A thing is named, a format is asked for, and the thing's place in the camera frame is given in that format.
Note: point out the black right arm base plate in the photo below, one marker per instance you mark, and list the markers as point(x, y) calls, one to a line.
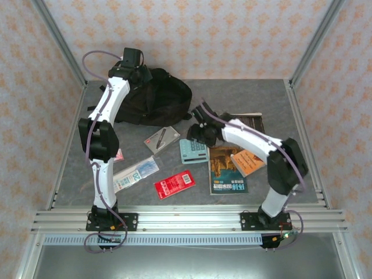
point(247, 221)

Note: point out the black paperback book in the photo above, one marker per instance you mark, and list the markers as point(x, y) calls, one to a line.
point(255, 122)

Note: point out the aluminium mounting rail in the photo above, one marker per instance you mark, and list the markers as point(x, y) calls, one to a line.
point(189, 216)

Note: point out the aluminium frame post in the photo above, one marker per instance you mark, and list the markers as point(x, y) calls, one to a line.
point(316, 37)
point(58, 37)

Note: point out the black controller bracket with lights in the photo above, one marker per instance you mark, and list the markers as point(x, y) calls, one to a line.
point(273, 241)

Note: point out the grey metal lower shelf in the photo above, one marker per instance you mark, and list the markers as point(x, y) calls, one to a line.
point(189, 261)

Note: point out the light blue calculator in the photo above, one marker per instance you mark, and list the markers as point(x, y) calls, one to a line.
point(191, 154)

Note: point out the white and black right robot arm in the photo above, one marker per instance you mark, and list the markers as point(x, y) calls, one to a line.
point(250, 136)

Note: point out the teal cave cover book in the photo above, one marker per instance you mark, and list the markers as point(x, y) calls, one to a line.
point(226, 177)

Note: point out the grey pen blister pack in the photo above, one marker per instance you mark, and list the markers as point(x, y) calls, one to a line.
point(162, 139)

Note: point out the small pink card box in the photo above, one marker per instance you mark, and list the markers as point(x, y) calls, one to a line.
point(119, 155)

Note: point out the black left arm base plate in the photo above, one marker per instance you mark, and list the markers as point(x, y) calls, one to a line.
point(130, 222)

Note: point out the aluminium side rail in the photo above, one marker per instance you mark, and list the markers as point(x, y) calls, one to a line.
point(305, 116)
point(68, 145)

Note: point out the black backpack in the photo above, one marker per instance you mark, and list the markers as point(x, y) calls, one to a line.
point(162, 98)

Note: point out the red packet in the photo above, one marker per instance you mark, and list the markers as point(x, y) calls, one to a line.
point(174, 184)

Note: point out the clear blue ruler set pack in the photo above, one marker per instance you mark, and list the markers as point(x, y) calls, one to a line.
point(139, 171)

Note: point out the orange paperback book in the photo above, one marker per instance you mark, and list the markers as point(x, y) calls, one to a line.
point(247, 162)

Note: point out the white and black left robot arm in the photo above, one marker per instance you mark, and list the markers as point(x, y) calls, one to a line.
point(112, 98)

